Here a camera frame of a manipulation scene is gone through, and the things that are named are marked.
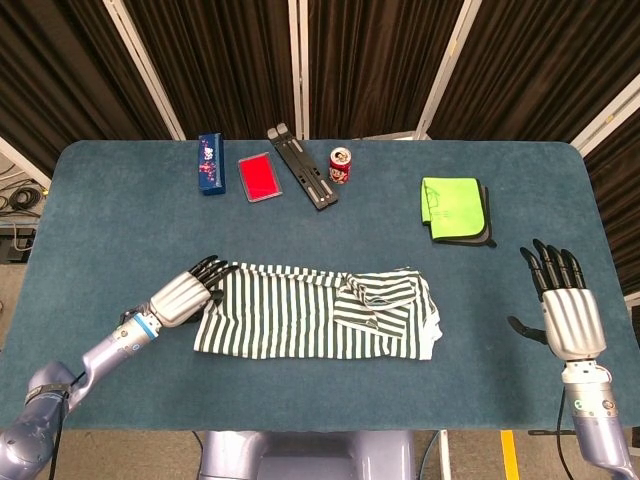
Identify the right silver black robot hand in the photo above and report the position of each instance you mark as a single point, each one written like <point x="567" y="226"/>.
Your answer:
<point x="575" y="325"/>

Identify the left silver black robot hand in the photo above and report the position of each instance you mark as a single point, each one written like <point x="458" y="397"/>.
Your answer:
<point x="180" y="300"/>

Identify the green white striped t-shirt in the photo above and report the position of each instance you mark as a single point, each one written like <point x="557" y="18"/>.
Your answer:
<point x="300" y="320"/>

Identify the green folded cloth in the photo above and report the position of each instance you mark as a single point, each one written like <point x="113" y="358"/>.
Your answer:
<point x="488" y="234"/>

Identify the blue patterned rectangular box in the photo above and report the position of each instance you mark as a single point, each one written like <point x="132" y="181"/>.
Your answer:
<point x="211" y="164"/>

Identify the red ink pad case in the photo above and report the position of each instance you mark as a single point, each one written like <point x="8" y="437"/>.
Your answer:
<point x="260" y="177"/>

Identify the teal felt table cover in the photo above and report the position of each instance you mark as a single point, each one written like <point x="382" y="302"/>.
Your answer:
<point x="300" y="395"/>

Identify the dark pleated partition panel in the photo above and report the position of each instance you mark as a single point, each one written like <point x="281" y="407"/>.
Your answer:
<point x="530" y="70"/>
<point x="215" y="65"/>
<point x="60" y="75"/>
<point x="375" y="65"/>
<point x="625" y="165"/>

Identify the green microfibre cloth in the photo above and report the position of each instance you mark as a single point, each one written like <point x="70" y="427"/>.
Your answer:
<point x="452" y="207"/>

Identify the black folding laptop stand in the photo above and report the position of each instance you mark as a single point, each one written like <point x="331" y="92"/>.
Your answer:
<point x="302" y="170"/>

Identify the white table leg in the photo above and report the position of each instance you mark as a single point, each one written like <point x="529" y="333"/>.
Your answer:
<point x="445" y="455"/>

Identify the grey-purple robot torso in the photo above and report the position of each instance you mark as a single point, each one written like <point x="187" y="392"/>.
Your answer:
<point x="300" y="457"/>

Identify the red cartoon drink can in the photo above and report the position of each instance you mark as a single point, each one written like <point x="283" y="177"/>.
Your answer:
<point x="340" y="167"/>

